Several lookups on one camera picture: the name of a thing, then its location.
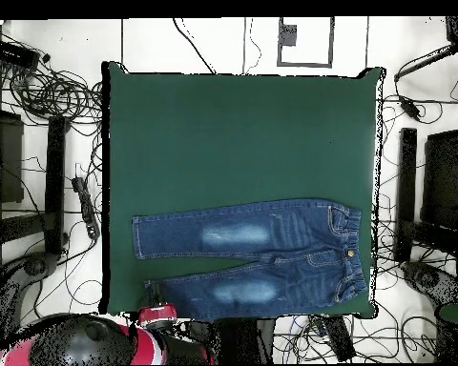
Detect blue denim jeans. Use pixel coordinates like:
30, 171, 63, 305
131, 197, 368, 322

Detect black power strip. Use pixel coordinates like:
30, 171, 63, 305
71, 175, 101, 240
323, 315, 357, 362

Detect black stand base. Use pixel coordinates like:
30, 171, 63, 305
402, 261, 458, 305
21, 253, 59, 278

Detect narrow black panel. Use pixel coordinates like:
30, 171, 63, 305
395, 127, 420, 263
44, 114, 69, 255

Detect dark green table cloth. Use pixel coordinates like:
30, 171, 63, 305
98, 62, 385, 319

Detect wide black panel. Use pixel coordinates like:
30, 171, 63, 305
420, 128, 458, 231
0, 108, 25, 204

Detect black electronics box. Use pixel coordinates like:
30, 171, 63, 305
0, 38, 42, 71

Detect black power adapter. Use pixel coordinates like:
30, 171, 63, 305
398, 94, 424, 122

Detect black bar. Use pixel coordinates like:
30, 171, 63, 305
393, 42, 458, 82

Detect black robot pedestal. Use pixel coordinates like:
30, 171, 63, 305
186, 317, 277, 364

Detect tangle of black cables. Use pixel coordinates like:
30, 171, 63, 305
10, 69, 103, 124

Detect grey square frame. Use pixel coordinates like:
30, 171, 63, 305
277, 16, 336, 70

